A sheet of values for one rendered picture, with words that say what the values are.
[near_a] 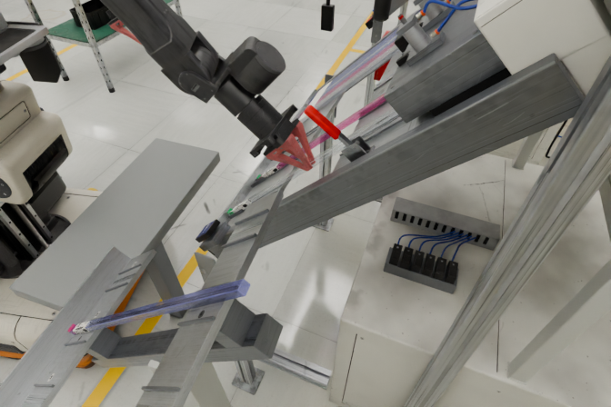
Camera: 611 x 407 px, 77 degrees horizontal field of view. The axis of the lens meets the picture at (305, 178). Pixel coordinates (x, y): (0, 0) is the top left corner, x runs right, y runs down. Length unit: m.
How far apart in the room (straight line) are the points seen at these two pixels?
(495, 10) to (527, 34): 0.04
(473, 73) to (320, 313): 1.25
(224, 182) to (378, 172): 1.59
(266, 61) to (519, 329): 0.74
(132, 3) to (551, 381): 0.96
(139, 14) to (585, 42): 0.51
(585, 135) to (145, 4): 0.52
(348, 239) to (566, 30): 1.46
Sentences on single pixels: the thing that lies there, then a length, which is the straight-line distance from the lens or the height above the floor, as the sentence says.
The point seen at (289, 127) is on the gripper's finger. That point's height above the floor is 1.03.
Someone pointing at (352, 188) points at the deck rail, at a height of 1.02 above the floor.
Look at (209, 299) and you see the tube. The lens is 0.44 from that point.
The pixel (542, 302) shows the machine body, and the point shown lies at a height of 0.62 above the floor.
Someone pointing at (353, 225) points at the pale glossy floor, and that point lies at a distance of 1.82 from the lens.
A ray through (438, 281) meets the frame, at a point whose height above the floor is 0.65.
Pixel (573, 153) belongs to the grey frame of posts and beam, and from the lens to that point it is 0.43.
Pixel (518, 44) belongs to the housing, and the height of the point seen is 1.25.
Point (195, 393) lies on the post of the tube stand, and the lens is 0.73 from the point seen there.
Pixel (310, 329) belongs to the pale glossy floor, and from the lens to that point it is 1.54.
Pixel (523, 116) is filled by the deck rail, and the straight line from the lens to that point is 0.45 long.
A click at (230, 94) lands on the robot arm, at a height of 1.08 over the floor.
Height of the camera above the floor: 1.41
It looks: 44 degrees down
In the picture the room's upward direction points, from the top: straight up
